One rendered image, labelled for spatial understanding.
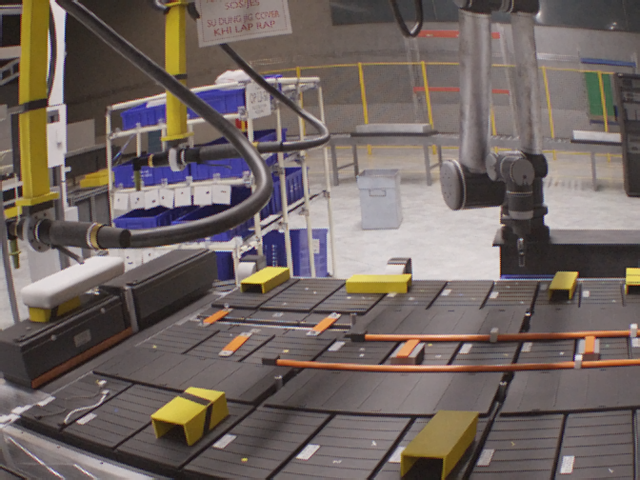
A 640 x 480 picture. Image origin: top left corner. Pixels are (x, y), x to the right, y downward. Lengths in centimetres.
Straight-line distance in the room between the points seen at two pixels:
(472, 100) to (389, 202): 534
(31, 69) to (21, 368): 65
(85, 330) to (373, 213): 651
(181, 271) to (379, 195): 601
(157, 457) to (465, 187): 193
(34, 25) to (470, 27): 172
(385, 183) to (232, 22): 576
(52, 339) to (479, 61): 182
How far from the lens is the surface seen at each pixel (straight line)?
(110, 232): 112
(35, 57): 136
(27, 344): 148
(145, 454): 113
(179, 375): 144
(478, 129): 270
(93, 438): 120
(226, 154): 212
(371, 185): 791
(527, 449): 104
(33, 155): 134
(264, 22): 232
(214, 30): 226
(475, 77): 263
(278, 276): 208
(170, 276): 195
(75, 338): 161
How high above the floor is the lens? 153
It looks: 12 degrees down
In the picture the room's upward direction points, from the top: 5 degrees counter-clockwise
